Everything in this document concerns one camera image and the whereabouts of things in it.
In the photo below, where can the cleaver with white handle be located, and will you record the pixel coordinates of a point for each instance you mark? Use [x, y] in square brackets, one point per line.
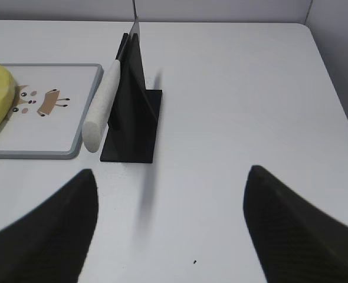
[102, 102]

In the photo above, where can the black knife stand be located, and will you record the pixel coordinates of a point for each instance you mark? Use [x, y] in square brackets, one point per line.
[135, 112]

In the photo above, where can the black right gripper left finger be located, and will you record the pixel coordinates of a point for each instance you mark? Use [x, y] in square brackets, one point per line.
[51, 242]

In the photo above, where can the white grey-rimmed cutting board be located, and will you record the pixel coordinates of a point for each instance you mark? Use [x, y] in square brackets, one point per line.
[46, 119]

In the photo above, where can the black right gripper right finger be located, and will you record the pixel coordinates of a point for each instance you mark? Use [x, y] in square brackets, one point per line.
[294, 240]

